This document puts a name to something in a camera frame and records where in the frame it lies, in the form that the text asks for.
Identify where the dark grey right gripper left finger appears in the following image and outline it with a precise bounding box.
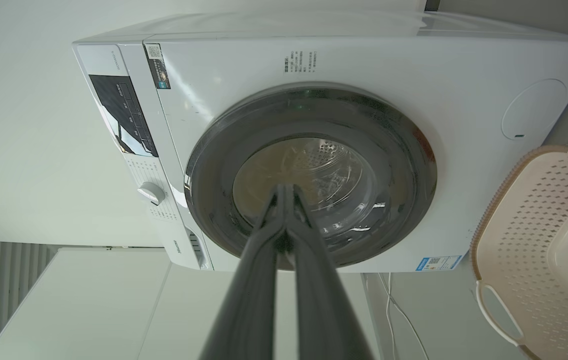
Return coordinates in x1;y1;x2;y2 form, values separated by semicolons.
199;184;288;360

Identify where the black glossy control display panel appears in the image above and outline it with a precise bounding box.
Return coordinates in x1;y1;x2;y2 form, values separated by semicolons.
88;74;159;159

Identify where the dark QR code sticker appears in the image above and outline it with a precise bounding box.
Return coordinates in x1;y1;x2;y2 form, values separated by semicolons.
144;43;172;90

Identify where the blue energy label sticker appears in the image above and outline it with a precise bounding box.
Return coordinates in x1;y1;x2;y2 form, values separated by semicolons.
415;255;463;272

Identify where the white front-load washing machine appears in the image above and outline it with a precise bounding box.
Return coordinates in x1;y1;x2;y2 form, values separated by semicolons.
71;10;568;274

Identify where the white cabinet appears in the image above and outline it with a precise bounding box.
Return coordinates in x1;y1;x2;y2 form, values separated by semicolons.
0;247;381;360

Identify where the thin white cable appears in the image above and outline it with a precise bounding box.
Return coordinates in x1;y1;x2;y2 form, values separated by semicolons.
377;272;431;360

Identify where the dark round washer door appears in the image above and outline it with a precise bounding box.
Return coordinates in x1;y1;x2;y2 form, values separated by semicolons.
184;82;438;271

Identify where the round white filter cover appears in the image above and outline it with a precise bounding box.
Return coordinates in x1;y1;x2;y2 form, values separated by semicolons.
501;78;568;141

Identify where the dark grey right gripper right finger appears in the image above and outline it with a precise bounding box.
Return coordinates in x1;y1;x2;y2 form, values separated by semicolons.
286;184;375;360

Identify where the beige perforated laundry basket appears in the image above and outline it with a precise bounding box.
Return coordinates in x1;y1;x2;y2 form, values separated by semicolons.
469;144;568;360

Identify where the white washing machine control knob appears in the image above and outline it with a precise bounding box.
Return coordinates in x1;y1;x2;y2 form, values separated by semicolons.
137;182;167;206

